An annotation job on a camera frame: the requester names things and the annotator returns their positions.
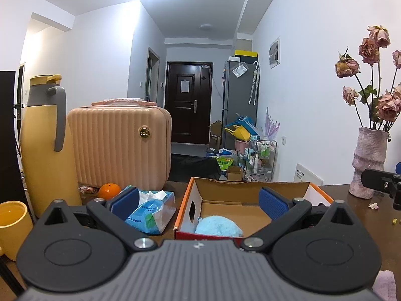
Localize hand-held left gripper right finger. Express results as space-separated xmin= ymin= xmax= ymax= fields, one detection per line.
xmin=240 ymin=186 xmax=358 ymax=253

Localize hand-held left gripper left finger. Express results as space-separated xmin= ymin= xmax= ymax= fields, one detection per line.
xmin=36 ymin=187 xmax=158 ymax=253

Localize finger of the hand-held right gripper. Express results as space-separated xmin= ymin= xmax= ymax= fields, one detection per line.
xmin=360 ymin=168 xmax=401 ymax=210

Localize orange cardboard box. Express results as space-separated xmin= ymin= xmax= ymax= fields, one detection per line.
xmin=174 ymin=177 xmax=334 ymax=247

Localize lilac fluffy towel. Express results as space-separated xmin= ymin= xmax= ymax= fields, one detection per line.
xmin=371 ymin=270 xmax=397 ymax=301

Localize orange fruit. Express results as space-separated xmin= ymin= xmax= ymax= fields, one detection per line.
xmin=98 ymin=183 xmax=122 ymax=199

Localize pink textured vase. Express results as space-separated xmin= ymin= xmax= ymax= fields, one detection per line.
xmin=349 ymin=127 xmax=389 ymax=199

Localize blue tissue pack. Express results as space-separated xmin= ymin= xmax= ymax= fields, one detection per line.
xmin=121 ymin=186 xmax=177 ymax=235

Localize small cardboard box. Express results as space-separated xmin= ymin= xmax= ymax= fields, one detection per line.
xmin=227 ymin=166 xmax=245 ymax=181

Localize pink ribbed suitcase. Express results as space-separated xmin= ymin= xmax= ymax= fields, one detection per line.
xmin=67 ymin=98 xmax=172 ymax=192

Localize light blue fluffy cloth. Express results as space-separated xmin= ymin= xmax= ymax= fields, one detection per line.
xmin=195 ymin=215 xmax=244 ymax=237

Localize green printed bag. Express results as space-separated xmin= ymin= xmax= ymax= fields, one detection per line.
xmin=218 ymin=157 xmax=235 ymax=176

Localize purple folded stand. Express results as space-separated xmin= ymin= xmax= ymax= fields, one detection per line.
xmin=265 ymin=107 xmax=280 ymax=140

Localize black bag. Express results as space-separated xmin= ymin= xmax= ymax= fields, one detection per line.
xmin=171 ymin=154 xmax=221 ymax=182

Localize yellow watering can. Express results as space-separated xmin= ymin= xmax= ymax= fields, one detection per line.
xmin=226 ymin=125 xmax=251 ymax=141

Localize open cardboard carton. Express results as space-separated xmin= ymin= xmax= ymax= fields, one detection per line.
xmin=209 ymin=121 xmax=223 ymax=151

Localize grey fridge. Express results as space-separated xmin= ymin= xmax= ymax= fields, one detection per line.
xmin=222 ymin=59 xmax=259 ymax=151

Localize dark brown entrance door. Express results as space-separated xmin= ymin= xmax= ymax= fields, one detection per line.
xmin=165 ymin=62 xmax=214 ymax=145

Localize yellow cup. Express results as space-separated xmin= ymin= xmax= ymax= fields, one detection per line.
xmin=0 ymin=201 xmax=34 ymax=261

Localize white folded umbrellas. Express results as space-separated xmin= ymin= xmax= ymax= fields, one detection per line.
xmin=249 ymin=62 xmax=260 ymax=105

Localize grey side door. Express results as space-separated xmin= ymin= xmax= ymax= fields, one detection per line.
xmin=146 ymin=47 xmax=160 ymax=104

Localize bunch of dried pink roses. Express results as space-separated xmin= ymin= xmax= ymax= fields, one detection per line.
xmin=335 ymin=25 xmax=401 ymax=132

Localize black monitor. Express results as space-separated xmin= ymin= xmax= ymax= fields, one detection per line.
xmin=0 ymin=71 xmax=26 ymax=203

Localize clear plastic bag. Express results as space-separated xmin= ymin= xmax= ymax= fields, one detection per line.
xmin=232 ymin=63 xmax=249 ymax=79

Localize metal wire cart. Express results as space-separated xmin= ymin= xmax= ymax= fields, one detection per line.
xmin=244 ymin=139 xmax=278 ymax=182

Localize yellow thermos jug grey handle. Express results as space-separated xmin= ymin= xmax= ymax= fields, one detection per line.
xmin=19 ymin=74 xmax=82 ymax=218

